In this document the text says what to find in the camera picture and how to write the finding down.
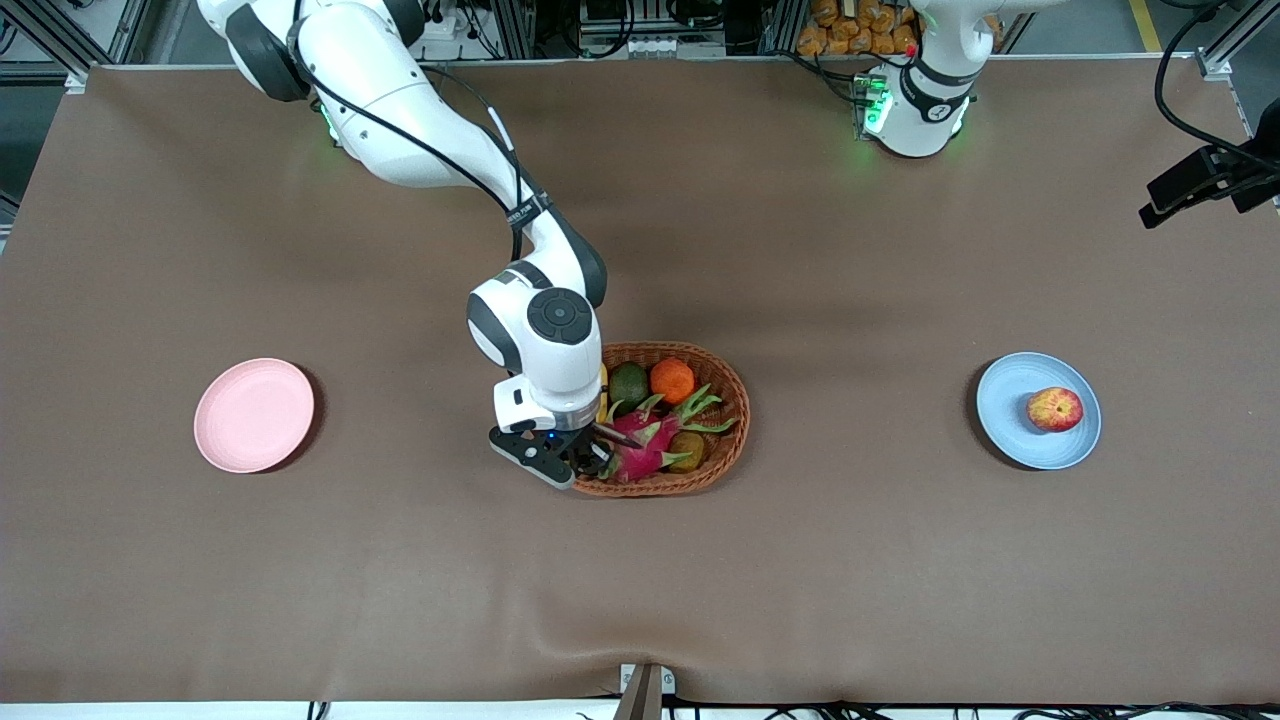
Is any red apple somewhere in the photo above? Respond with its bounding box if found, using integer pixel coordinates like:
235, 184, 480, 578
1027, 387, 1084, 433

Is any pink dragon fruit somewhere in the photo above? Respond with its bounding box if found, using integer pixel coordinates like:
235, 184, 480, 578
598, 383, 739, 485

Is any dark green avocado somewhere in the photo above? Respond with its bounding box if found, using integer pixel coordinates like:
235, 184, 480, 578
609, 362, 651, 411

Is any orange fruit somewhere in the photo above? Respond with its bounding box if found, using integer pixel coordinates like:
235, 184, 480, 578
649, 357, 696, 405

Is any brown wicker basket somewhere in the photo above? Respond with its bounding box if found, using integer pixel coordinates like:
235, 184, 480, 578
570, 342, 751, 499

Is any brown table cover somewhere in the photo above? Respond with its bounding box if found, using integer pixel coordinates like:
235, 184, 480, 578
0, 55, 1280, 706

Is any light blue plate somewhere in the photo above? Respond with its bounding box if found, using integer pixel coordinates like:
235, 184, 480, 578
976, 351, 1103, 471

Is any pink plate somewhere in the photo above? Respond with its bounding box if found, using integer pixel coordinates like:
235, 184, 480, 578
193, 358, 316, 474

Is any orange snack packets pile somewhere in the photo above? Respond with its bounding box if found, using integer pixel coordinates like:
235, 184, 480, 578
797, 0, 926, 56

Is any white power strip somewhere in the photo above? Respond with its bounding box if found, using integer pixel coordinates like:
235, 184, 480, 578
425, 5, 481, 41

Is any aluminium frame post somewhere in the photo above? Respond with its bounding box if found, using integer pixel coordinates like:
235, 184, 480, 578
0, 0, 151, 91
1197, 0, 1280, 79

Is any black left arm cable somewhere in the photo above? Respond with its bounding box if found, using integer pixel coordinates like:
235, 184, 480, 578
1155, 0, 1280, 151

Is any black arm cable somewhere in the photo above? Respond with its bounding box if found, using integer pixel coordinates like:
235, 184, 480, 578
1155, 0, 1280, 151
288, 0, 531, 263

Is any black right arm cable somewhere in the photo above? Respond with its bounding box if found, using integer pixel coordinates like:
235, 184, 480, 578
288, 0, 531, 263

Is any metal table edge bracket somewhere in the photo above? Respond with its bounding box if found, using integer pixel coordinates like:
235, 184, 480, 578
612, 663, 677, 720

